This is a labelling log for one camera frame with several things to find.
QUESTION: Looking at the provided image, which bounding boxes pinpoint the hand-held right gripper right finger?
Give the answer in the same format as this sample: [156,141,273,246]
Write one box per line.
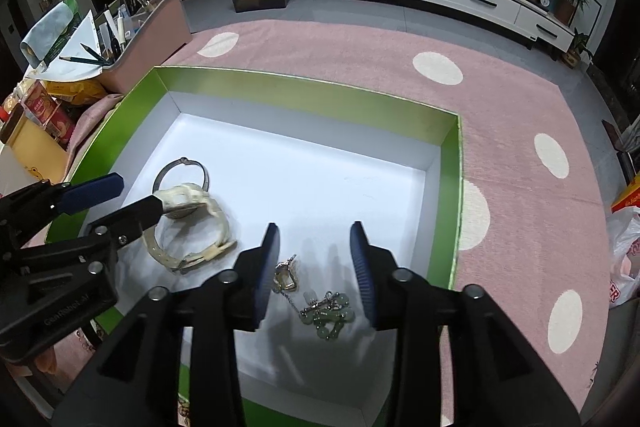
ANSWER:
[349,221,582,427]

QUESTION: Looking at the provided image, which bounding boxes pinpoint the yellow printed box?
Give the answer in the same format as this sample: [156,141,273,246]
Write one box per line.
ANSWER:
[0,104,69,188]

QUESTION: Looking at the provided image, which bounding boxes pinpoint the yellow snack bag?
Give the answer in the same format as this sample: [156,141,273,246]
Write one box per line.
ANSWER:
[37,77,109,108]

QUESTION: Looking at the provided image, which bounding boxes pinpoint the gold pendant necklace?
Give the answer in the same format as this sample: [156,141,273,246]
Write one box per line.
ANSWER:
[272,254,310,309]

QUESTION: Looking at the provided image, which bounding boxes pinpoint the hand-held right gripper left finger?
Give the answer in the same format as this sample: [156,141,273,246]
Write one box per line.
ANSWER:
[52,222,281,427]

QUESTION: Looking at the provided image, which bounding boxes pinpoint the orange cardboard box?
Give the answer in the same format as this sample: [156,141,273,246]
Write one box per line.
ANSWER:
[611,174,640,213]

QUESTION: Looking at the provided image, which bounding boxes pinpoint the cream wrist watch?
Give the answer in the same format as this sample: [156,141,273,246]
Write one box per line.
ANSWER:
[142,183,239,275]

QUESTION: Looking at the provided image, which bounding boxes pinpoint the dark pencil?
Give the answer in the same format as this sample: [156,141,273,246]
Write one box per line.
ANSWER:
[59,55,114,67]
[81,43,114,64]

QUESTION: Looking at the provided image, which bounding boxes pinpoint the pink storage bin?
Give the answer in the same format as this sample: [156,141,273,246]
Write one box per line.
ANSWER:
[97,0,193,96]

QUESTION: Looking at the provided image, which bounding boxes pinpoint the silver bangle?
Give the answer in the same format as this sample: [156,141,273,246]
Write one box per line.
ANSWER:
[152,156,211,196]

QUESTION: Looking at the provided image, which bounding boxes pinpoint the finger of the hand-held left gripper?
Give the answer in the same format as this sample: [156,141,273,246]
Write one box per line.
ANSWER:
[0,196,167,299]
[0,173,125,252]

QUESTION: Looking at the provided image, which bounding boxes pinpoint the small floor potted plant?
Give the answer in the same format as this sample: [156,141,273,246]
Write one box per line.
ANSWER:
[562,29,596,69]

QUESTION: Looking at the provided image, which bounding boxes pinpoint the dusty pink cloth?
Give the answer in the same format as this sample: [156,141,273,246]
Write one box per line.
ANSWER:
[65,93,126,188]

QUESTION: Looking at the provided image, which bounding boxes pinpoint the green cardboard box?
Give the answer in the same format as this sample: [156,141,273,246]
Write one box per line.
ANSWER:
[44,66,463,427]

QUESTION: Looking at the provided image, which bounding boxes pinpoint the white plastic bag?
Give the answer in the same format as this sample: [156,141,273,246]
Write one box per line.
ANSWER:
[606,206,640,309]

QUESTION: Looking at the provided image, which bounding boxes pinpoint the white paper sheet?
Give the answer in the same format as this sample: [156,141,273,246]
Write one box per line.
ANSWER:
[37,9,114,80]

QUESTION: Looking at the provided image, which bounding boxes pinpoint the red snack packet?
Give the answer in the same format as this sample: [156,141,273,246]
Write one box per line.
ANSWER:
[20,84,77,146]

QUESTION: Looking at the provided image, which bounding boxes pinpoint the green jade bracelet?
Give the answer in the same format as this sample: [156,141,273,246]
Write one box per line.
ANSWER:
[299,291,356,342]

